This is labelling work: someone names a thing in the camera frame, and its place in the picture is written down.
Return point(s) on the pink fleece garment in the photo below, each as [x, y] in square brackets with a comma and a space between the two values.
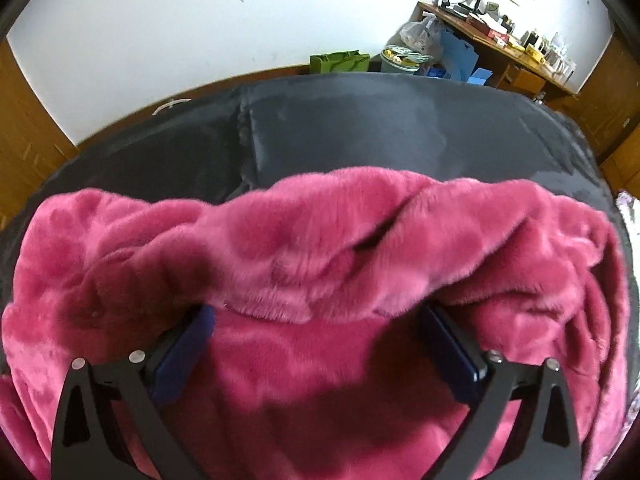
[316, 369]

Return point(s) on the wooden desk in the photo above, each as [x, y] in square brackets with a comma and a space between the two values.
[476, 37]

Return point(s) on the green bag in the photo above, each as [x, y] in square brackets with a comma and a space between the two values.
[339, 62]

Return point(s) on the brown wooden door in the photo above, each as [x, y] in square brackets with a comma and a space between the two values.
[32, 146]

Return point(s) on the brown wooden wardrobe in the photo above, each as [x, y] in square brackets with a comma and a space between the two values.
[607, 112]

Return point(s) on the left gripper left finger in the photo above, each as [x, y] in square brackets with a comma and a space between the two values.
[87, 441]

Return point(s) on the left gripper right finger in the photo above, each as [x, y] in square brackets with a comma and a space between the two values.
[543, 441]

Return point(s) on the black bed cover sheet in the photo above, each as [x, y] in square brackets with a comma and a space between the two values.
[218, 147]

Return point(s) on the purple floral bedding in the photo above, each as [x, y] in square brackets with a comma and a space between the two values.
[628, 207]

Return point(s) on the white plastic bag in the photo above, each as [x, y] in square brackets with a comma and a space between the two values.
[425, 36]

